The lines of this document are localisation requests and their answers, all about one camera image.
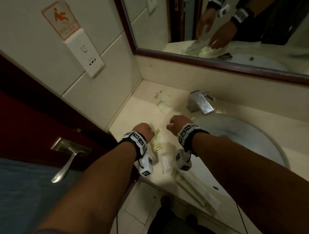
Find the person's right hand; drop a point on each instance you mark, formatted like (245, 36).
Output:
(178, 124)

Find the person's left hand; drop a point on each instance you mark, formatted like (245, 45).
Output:
(144, 132)

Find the pile of cream amenity packets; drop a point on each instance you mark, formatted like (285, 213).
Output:
(164, 108)

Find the long cream toothbrush packet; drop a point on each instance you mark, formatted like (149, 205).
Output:
(190, 190)

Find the person's left forearm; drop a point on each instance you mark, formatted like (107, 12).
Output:
(96, 188)

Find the person's right forearm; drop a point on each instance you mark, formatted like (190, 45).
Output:
(241, 173)

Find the chrome faucet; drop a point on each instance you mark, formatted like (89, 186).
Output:
(200, 102)

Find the white sink basin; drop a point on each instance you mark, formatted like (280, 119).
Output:
(241, 137)

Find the dark trousers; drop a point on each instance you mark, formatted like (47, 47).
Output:
(169, 221)

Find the wooden framed mirror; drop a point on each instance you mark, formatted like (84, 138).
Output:
(157, 29)

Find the dark wooden door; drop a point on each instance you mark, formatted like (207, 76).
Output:
(24, 115)

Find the orange warning sticker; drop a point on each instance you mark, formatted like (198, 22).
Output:
(60, 19)

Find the white wall socket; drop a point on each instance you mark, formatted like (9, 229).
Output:
(84, 55)

